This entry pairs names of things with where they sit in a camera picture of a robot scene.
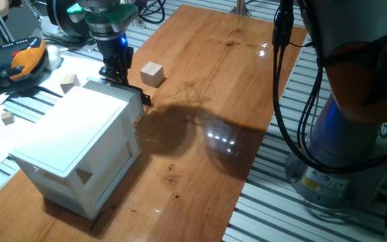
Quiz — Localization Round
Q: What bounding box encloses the orange black teach pendant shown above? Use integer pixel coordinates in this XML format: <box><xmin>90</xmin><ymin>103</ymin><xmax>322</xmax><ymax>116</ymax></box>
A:
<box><xmin>0</xmin><ymin>36</ymin><xmax>48</xmax><ymax>89</ymax></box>

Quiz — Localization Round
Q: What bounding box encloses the white two-drawer cabinet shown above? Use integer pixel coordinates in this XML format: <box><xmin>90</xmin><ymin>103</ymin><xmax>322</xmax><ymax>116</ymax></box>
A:
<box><xmin>8</xmin><ymin>85</ymin><xmax>143</xmax><ymax>221</ymax></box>

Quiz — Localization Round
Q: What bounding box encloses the white drawer without handle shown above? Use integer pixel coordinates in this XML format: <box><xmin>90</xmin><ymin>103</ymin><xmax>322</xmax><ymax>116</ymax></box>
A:
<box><xmin>92</xmin><ymin>143</ymin><xmax>139</xmax><ymax>209</ymax></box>

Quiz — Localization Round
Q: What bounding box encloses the black round reel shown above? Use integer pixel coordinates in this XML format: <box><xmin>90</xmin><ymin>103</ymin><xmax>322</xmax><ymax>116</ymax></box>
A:
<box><xmin>47</xmin><ymin>0</ymin><xmax>92</xmax><ymax>38</ymax></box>

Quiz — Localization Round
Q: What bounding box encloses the white paper sheet under cubes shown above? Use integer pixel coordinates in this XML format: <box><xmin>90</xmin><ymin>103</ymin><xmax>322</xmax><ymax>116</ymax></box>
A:
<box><xmin>35</xmin><ymin>53</ymin><xmax>109</xmax><ymax>98</ymax></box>

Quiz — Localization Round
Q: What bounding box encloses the medium wooden cube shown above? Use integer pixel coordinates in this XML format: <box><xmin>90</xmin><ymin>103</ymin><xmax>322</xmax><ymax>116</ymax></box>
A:
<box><xmin>59</xmin><ymin>73</ymin><xmax>81</xmax><ymax>94</ymax></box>

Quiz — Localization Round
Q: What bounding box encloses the large pale wooden cube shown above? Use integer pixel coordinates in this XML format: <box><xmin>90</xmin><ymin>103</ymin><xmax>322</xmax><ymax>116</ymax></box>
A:
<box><xmin>139</xmin><ymin>61</ymin><xmax>166</xmax><ymax>88</ymax></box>

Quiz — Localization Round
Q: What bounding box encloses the white rounded mouse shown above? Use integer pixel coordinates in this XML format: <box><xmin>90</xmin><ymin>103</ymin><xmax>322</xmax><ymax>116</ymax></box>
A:
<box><xmin>45</xmin><ymin>44</ymin><xmax>62</xmax><ymax>71</ymax></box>

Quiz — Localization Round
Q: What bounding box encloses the aluminium frame post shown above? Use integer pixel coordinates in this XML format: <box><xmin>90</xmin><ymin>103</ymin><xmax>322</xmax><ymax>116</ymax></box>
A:
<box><xmin>229</xmin><ymin>0</ymin><xmax>252</xmax><ymax>17</ymax></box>

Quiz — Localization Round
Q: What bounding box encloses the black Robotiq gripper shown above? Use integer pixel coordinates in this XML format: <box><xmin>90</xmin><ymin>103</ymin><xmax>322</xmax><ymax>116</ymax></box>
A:
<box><xmin>95</xmin><ymin>33</ymin><xmax>134</xmax><ymax>85</ymax></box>

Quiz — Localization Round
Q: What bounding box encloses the small wooden cube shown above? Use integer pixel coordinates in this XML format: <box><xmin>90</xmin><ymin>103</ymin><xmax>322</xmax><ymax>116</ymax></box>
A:
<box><xmin>1</xmin><ymin>110</ymin><xmax>15</xmax><ymax>126</ymax></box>

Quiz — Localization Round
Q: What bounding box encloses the white drawer with black handle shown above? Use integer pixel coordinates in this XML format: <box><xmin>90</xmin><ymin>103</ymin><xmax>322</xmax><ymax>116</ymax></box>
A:
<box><xmin>82</xmin><ymin>77</ymin><xmax>153</xmax><ymax>126</ymax></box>

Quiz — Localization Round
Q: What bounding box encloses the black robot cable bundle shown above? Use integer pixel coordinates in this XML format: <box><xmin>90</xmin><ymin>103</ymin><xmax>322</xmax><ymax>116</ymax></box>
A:
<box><xmin>272</xmin><ymin>0</ymin><xmax>387</xmax><ymax>175</ymax></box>

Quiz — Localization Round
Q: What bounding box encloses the glossy brown wooden board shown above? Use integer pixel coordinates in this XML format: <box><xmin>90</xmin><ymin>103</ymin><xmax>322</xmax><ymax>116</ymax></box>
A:
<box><xmin>0</xmin><ymin>3</ymin><xmax>308</xmax><ymax>242</ymax></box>

